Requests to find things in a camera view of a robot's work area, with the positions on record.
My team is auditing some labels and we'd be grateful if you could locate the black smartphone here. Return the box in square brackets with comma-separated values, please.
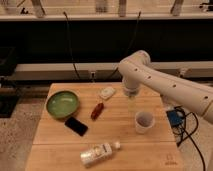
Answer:
[65, 117, 88, 136]

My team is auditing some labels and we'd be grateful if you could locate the black hanging cable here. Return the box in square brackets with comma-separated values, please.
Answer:
[105, 10, 142, 81]
[63, 11, 82, 81]

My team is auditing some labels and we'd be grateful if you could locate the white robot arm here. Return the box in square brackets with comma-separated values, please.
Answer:
[118, 50, 213, 124]

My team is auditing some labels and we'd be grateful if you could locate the black floor cable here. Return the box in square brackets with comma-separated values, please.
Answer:
[171, 105, 208, 171]

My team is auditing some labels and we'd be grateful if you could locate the right black hanging cable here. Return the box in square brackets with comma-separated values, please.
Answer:
[105, 10, 142, 81]

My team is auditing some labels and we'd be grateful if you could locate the left black hanging cable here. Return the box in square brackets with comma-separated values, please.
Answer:
[63, 11, 82, 81]

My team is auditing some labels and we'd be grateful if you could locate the red-brown sausage toy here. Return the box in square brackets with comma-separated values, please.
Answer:
[91, 103, 104, 120]

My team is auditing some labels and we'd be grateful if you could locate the white paper cup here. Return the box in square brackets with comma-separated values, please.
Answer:
[135, 111, 155, 134]

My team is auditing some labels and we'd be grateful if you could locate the clear plastic bottle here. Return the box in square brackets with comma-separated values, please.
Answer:
[80, 141, 121, 168]

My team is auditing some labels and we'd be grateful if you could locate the white wall outlet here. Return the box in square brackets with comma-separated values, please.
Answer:
[89, 71, 96, 80]

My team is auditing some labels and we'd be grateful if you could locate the green bowl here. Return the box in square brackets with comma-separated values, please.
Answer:
[46, 91, 80, 119]

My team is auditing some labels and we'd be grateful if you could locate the translucent end tool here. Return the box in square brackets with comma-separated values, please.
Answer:
[128, 96, 137, 111]

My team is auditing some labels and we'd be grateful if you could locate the black box at left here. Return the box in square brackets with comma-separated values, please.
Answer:
[0, 46, 19, 118]

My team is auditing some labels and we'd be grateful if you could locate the blue power box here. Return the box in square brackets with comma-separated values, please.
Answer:
[167, 110, 183, 127]

